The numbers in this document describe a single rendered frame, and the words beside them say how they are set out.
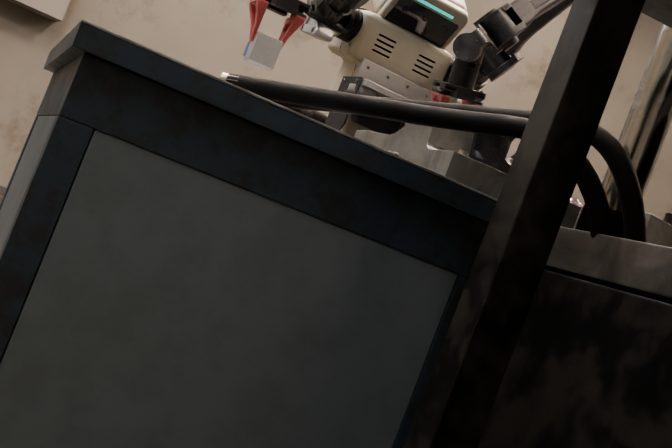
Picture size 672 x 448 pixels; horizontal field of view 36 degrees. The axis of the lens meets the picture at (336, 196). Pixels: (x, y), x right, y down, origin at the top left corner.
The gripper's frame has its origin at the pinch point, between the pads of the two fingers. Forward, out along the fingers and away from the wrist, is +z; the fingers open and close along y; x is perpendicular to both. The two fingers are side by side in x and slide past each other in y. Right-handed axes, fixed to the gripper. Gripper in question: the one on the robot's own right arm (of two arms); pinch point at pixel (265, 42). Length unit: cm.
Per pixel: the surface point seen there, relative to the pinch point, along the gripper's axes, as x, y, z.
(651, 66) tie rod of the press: -60, 40, -9
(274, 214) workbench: -43, 0, 30
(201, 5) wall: 847, 123, -159
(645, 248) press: -79, 35, 18
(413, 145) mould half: -15.1, 28.5, 8.7
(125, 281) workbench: -42, -16, 46
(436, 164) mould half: -27.6, 28.3, 11.9
